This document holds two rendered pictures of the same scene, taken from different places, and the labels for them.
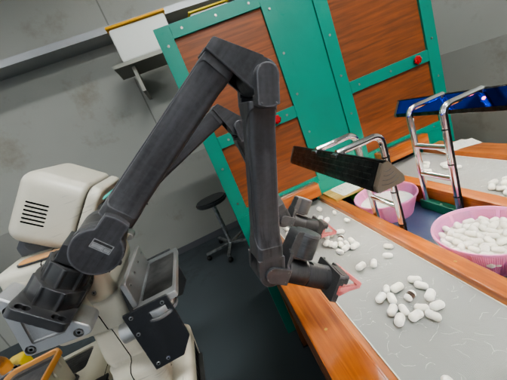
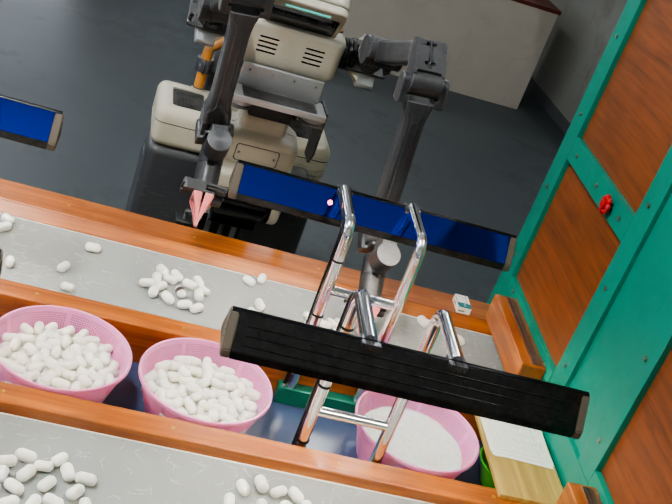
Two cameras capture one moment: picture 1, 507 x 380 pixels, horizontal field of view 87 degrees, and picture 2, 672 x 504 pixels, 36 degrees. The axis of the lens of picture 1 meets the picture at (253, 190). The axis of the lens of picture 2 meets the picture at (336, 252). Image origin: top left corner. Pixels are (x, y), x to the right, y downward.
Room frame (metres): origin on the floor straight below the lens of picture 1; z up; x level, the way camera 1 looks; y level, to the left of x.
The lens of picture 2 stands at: (0.61, -2.26, 1.94)
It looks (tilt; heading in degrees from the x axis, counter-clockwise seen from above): 26 degrees down; 83
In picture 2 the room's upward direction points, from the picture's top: 21 degrees clockwise
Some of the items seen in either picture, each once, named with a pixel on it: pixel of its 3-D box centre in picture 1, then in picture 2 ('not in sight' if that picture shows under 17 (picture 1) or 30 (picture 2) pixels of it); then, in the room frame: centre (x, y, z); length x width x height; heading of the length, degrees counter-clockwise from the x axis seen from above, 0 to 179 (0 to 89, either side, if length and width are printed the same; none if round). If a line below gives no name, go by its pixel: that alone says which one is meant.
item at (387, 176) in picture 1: (327, 160); (375, 213); (0.90, -0.28, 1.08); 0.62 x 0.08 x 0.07; 6
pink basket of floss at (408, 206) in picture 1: (386, 203); (410, 444); (1.10, -0.54, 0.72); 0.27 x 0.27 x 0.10
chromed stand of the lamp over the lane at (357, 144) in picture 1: (361, 196); (349, 302); (0.91, -0.36, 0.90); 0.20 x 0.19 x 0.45; 6
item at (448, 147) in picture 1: (451, 153); (366, 421); (0.95, -0.76, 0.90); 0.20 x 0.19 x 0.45; 6
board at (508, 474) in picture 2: (356, 184); (516, 448); (1.32, -0.52, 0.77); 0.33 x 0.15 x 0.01; 96
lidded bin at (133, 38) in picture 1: (145, 43); not in sight; (2.86, 0.40, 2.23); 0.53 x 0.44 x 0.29; 100
